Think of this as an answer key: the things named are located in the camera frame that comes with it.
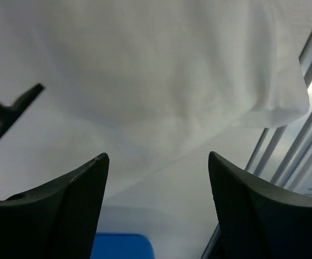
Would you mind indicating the white t-shirt with robot print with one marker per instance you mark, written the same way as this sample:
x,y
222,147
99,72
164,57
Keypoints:
x,y
145,81

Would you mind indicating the aluminium mounting rail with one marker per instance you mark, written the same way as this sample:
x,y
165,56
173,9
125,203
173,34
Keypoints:
x,y
283,156

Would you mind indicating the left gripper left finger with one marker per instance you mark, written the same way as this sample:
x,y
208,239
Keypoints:
x,y
57,219

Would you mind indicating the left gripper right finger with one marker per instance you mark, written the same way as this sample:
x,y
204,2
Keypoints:
x,y
257,219

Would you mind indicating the blue plastic bin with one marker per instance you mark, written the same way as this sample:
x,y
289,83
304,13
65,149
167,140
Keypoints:
x,y
125,246

